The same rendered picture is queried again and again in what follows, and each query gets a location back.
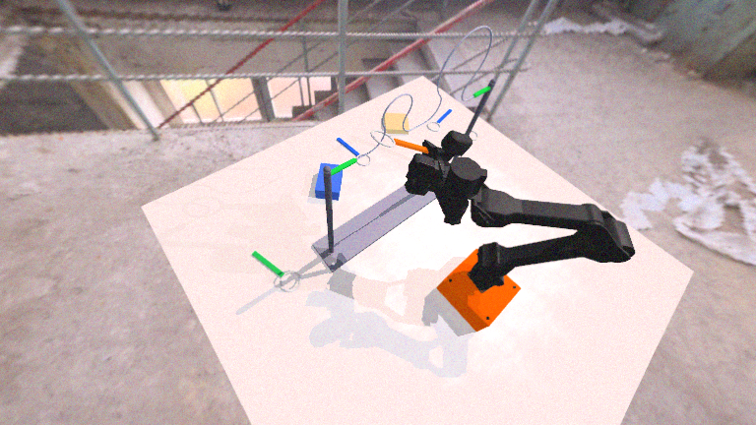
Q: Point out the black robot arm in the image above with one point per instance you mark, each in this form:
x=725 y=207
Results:
x=600 y=237

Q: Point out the orange handle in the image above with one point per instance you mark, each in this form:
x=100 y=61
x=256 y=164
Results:
x=398 y=142

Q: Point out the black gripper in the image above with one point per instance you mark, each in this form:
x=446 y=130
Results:
x=454 y=143

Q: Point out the grey ring with green handle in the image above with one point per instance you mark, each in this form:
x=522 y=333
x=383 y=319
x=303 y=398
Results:
x=266 y=262

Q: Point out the blue box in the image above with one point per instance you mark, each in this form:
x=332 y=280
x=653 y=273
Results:
x=336 y=183

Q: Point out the blue handle with grey loop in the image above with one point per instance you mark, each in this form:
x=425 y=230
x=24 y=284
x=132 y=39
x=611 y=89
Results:
x=440 y=120
x=352 y=150

